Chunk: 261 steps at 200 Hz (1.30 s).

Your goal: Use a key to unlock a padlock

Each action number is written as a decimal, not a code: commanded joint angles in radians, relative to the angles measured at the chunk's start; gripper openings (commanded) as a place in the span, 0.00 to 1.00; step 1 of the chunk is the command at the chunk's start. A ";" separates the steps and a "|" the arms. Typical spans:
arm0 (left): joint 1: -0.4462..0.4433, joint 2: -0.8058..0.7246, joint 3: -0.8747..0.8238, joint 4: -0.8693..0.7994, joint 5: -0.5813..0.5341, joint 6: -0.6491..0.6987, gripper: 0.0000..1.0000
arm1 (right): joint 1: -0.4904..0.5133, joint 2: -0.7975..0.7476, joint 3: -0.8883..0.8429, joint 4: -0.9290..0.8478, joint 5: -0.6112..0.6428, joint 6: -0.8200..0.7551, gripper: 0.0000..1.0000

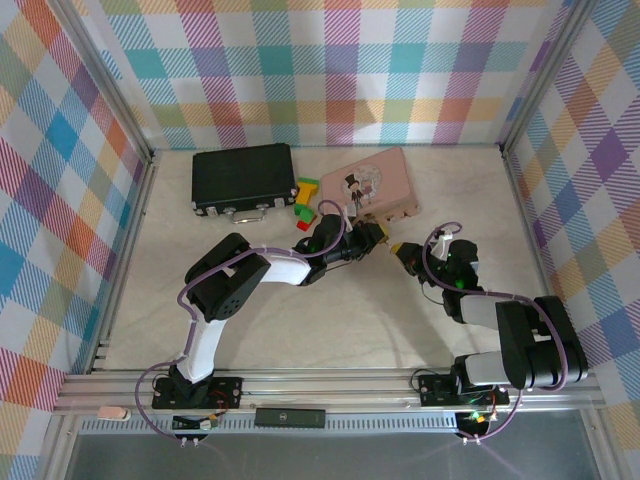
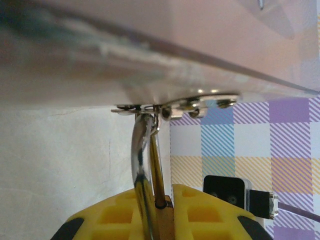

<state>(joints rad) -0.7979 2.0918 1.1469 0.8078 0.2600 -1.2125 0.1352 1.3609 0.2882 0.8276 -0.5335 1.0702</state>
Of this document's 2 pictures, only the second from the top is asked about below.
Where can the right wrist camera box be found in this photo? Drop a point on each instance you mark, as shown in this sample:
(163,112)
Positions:
(225,187)

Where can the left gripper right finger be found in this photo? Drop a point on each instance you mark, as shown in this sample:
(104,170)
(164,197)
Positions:
(212,225)

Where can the brass padlock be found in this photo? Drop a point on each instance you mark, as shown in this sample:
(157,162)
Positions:
(163,220)

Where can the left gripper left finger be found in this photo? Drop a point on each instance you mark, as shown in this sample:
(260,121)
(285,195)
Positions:
(100,222)

